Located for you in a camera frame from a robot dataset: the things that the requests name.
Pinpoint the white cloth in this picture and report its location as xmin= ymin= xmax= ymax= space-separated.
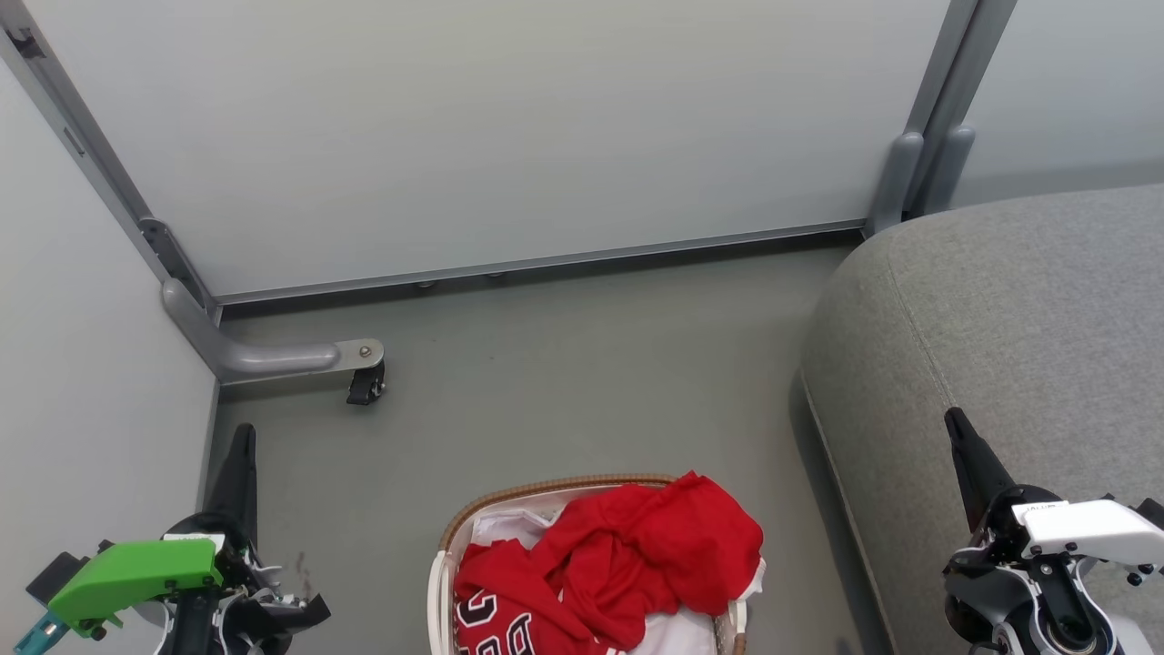
xmin=468 ymin=509 xmax=768 ymax=655

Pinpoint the grey metal partition rail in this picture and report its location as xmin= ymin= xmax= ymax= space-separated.
xmin=216 ymin=218 xmax=867 ymax=306

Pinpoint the white laundry basket brown rim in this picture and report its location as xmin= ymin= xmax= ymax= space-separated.
xmin=426 ymin=472 xmax=752 ymax=655

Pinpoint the grey fabric sofa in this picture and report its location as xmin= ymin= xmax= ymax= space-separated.
xmin=798 ymin=185 xmax=1164 ymax=655

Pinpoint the teal cable connector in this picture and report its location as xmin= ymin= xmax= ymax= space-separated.
xmin=13 ymin=610 xmax=70 ymax=655

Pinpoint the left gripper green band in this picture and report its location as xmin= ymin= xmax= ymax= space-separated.
xmin=47 ymin=423 xmax=332 ymax=655

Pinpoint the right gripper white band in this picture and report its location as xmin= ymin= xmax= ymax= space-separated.
xmin=943 ymin=407 xmax=1164 ymax=655

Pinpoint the red jersey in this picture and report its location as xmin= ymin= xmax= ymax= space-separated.
xmin=453 ymin=470 xmax=765 ymax=655

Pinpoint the grey partition foot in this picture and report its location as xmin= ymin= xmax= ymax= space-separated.
xmin=162 ymin=277 xmax=385 ymax=384

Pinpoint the grey metal partition post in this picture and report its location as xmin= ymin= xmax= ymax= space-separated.
xmin=864 ymin=0 xmax=983 ymax=239
xmin=0 ymin=0 xmax=221 ymax=325
xmin=918 ymin=0 xmax=1019 ymax=217

